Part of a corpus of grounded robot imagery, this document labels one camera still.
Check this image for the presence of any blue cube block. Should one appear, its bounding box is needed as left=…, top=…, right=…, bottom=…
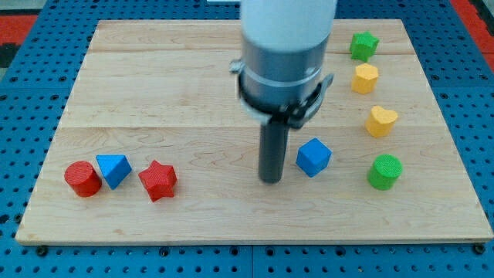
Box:
left=296, top=137, right=333, bottom=178

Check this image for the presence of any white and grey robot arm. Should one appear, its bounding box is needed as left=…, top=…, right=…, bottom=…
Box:
left=230, top=0, right=337, bottom=129

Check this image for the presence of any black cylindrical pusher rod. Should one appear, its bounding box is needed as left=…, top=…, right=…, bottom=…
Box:
left=259, top=119, right=289, bottom=184

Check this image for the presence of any red star block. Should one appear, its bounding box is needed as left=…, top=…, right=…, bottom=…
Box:
left=138, top=160, right=178, bottom=202

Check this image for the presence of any light wooden board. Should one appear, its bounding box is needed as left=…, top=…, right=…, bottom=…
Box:
left=15, top=19, right=493, bottom=246

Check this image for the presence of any yellow hexagon block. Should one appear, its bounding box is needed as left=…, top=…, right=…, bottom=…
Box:
left=351, top=63, right=379, bottom=94

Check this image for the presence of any yellow heart block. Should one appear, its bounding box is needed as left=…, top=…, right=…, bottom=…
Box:
left=364, top=106, right=398, bottom=137

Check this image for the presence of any blue triangle block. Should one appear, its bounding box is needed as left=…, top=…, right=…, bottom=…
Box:
left=96, top=154, right=132, bottom=190

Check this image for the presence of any green cylinder block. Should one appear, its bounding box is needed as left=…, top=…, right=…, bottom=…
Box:
left=367, top=154, right=403, bottom=191

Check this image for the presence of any green star block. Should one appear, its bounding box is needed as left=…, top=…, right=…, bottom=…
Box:
left=350, top=31, right=380, bottom=62

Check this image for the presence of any red cylinder block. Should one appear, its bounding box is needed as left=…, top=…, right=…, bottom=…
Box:
left=64, top=161, right=102, bottom=198

